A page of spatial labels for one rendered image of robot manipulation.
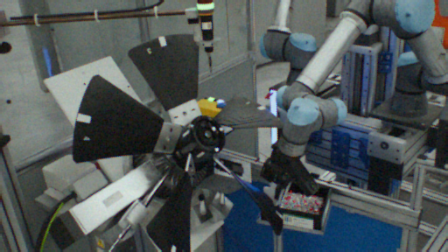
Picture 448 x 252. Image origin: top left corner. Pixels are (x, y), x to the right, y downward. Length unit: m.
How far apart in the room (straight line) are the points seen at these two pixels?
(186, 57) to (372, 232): 0.92
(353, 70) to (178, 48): 0.88
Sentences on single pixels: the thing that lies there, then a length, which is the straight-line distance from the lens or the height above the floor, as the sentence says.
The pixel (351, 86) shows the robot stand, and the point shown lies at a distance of 2.02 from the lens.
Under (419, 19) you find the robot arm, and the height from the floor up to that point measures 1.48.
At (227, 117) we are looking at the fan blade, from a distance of 1.42.
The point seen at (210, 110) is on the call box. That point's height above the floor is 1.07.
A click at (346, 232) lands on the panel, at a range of 1.78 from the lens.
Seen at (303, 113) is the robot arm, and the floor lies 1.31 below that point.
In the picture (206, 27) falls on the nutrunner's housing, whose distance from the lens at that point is 1.24.
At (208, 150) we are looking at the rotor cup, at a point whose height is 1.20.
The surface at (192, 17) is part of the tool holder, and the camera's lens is 1.23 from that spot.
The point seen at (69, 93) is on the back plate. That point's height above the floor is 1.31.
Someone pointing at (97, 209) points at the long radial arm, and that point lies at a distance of 1.20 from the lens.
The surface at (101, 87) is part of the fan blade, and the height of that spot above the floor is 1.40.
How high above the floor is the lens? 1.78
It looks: 26 degrees down
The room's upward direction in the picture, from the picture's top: 4 degrees counter-clockwise
